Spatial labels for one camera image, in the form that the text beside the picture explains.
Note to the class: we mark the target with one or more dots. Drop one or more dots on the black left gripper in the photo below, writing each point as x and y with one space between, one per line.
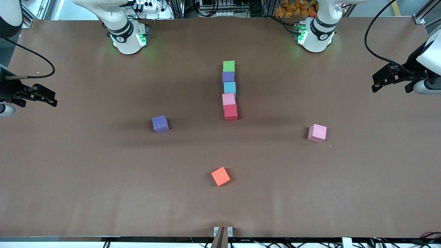
412 67

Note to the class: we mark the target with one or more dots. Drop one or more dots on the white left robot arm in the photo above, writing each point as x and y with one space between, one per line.
317 41

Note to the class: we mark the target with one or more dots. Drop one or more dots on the metal table edge bracket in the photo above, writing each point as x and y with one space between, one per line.
216 231

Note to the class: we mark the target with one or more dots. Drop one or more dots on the light pink foam block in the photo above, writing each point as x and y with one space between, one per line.
228 99
317 133

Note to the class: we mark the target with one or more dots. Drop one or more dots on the green foam block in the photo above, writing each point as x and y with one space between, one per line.
228 66

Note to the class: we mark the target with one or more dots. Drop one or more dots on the grey electronics rack unit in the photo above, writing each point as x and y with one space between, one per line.
220 7

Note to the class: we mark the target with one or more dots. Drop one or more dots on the purple foam block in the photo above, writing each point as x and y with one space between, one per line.
160 124
228 76

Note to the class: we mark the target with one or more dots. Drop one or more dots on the white power strip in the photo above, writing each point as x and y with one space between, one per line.
148 5

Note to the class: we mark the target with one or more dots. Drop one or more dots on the red foam block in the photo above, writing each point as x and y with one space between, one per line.
231 112

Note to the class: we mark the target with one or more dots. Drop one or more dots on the aluminium frame profile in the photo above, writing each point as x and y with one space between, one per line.
36 12
419 19

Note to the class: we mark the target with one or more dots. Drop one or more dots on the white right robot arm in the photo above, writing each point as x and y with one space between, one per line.
127 41

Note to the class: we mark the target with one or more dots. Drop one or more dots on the brown camera pole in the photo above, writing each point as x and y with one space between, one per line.
218 241

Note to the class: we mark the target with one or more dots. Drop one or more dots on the orange foam block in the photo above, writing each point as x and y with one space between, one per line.
220 176

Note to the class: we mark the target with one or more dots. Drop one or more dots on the light blue foam block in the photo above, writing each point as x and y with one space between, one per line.
229 87

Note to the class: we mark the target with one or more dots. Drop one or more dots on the orange snack bag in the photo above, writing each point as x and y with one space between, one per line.
293 8

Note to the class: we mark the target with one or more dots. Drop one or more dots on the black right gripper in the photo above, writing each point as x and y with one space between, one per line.
7 89

